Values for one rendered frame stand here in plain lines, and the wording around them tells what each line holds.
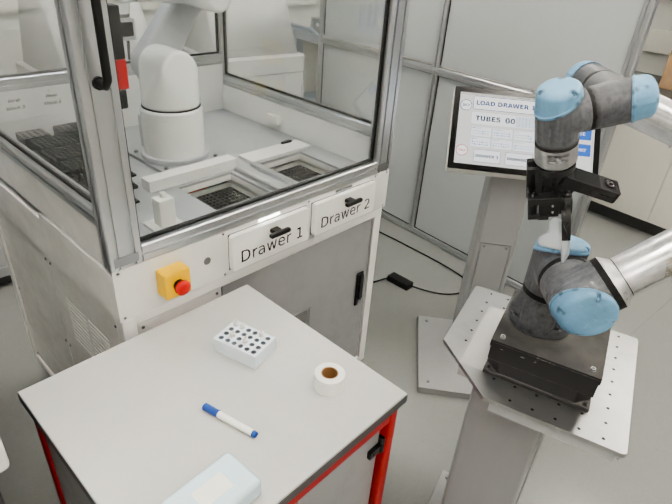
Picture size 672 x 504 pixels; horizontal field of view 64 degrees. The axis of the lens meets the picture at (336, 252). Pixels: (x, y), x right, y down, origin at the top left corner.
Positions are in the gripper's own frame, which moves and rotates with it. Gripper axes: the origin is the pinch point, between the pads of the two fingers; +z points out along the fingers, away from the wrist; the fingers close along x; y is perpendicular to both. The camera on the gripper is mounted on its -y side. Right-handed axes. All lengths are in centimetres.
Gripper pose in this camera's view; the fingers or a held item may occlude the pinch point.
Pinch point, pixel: (563, 237)
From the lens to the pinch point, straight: 122.4
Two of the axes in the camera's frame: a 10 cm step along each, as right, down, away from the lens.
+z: 2.4, 7.0, 6.7
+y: -9.5, 0.3, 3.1
